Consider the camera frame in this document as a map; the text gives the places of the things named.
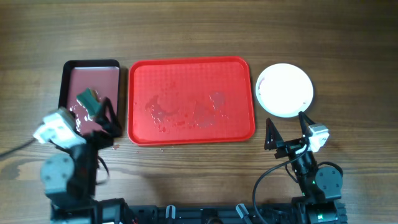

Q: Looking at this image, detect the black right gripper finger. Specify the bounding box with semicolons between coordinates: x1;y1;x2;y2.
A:
298;111;315;136
264;118;284;150

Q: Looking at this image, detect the green yellow sponge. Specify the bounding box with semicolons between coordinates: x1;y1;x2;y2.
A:
76;88;101;119

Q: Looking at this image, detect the white plate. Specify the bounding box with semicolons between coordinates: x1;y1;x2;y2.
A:
255;63;314;118

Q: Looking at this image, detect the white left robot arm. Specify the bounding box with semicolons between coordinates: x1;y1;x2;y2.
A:
34;98;134;223

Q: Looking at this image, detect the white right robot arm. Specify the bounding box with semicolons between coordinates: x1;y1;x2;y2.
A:
264;111;348;223

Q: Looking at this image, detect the black tray with water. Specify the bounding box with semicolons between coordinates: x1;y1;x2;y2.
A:
58;59;121;134

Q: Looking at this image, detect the red plastic tray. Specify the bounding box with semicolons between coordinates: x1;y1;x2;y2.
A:
127;56;256;146

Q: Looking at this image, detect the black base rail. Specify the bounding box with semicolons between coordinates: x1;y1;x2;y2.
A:
130;203;348;224

